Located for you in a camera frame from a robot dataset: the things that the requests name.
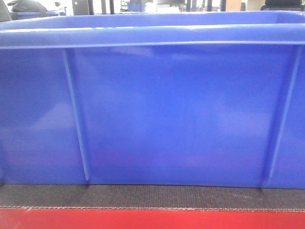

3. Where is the large blue plastic bin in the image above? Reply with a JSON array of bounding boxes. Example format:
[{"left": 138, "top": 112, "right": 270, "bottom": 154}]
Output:
[{"left": 0, "top": 11, "right": 305, "bottom": 188}]

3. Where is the dark green conveyor belt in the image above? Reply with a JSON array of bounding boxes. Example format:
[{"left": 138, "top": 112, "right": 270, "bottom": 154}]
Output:
[{"left": 0, "top": 184, "right": 305, "bottom": 212}]

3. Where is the red conveyor frame edge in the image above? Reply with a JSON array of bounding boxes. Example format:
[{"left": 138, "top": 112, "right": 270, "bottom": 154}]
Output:
[{"left": 0, "top": 208, "right": 305, "bottom": 229}]

